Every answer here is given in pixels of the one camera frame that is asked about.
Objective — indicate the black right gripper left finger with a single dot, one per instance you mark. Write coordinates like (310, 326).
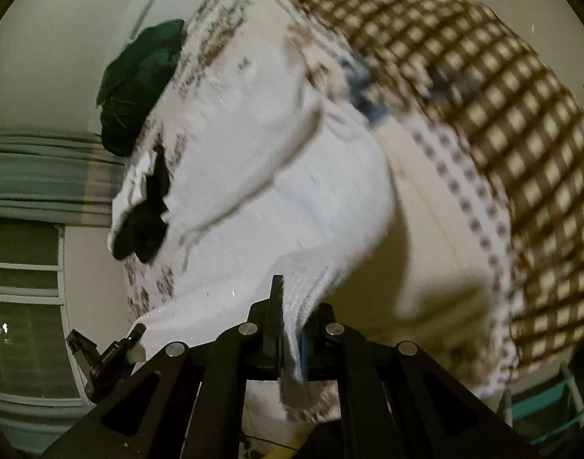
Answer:
(186, 402)

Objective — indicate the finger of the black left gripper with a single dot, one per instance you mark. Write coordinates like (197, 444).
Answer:
(104, 371)

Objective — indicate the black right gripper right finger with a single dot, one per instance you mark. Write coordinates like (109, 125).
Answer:
(396, 402)

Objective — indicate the black clothing item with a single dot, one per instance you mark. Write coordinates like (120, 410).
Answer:
(143, 230)

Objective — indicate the white framed window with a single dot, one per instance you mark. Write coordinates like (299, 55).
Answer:
(36, 367)

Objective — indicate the teal drying rack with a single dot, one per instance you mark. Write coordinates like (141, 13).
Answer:
(545, 412)

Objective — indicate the teal striped curtain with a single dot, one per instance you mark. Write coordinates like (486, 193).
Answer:
(59, 178)

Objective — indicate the cream floral fleece blanket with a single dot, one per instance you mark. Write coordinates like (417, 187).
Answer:
(483, 262)

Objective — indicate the dark green cloth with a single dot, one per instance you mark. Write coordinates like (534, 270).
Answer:
(133, 82)

